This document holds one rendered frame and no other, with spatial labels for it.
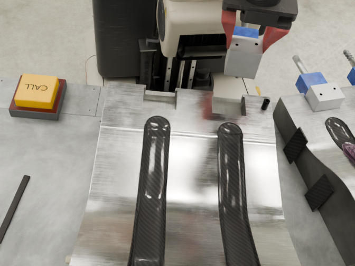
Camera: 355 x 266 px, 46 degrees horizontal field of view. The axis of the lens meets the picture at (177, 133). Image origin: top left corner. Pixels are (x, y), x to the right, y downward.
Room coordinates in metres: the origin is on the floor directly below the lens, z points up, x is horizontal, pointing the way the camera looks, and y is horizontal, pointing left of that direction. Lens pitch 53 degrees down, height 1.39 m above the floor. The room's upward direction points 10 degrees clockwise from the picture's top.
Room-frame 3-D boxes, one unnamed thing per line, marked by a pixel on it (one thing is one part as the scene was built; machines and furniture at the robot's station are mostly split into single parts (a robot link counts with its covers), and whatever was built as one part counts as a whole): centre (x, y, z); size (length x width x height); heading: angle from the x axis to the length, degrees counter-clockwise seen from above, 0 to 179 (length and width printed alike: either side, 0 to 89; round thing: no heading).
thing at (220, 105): (0.44, -0.07, 0.87); 0.05 x 0.05 x 0.04; 6
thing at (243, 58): (0.56, -0.08, 0.93); 0.13 x 0.05 x 0.05; 0
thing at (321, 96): (0.56, -0.22, 0.86); 0.13 x 0.05 x 0.05; 23
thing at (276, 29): (0.52, -0.09, 0.99); 0.07 x 0.07 x 0.09; 1
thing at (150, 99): (0.43, 0.04, 0.87); 0.05 x 0.05 x 0.04; 6
